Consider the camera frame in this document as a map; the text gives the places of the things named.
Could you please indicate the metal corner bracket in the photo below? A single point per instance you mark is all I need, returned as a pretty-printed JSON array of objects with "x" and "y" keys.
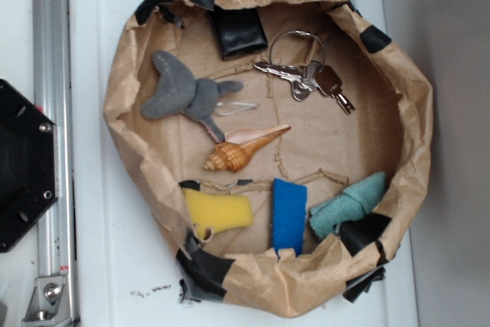
[{"x": 49, "y": 304}]

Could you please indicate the short square-head key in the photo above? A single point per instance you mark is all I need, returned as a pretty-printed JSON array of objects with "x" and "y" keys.
[{"x": 331, "y": 85}]

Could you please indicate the gray plush animal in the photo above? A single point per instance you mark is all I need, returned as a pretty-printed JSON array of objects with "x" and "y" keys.
[{"x": 178, "y": 91}]

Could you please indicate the white plastic tray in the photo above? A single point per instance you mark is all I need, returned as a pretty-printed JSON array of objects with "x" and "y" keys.
[{"x": 127, "y": 275}]

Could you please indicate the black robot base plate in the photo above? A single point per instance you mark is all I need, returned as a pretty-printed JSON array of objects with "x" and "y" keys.
[{"x": 28, "y": 170}]

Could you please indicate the black leather pouch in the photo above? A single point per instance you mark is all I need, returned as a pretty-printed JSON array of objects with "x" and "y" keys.
[{"x": 238, "y": 31}]

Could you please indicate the yellow sponge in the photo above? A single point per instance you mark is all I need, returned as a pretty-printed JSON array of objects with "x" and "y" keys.
[{"x": 212, "y": 214}]

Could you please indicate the teal folded cloth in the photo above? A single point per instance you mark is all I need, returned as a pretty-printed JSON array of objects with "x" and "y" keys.
[{"x": 352, "y": 204}]

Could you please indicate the brown paper bag bin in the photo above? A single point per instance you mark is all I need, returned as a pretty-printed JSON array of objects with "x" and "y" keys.
[{"x": 325, "y": 150}]

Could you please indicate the long silver key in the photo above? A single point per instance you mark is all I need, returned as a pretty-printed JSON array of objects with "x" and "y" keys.
[{"x": 300, "y": 87}]

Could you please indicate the brown spiral seashell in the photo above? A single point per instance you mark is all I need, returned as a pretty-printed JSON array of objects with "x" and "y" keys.
[{"x": 239, "y": 146}]

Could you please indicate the blue sponge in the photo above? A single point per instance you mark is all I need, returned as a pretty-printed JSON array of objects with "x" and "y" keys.
[{"x": 289, "y": 214}]

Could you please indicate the aluminum rail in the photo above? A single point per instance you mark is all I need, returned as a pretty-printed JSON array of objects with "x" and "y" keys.
[{"x": 57, "y": 254}]

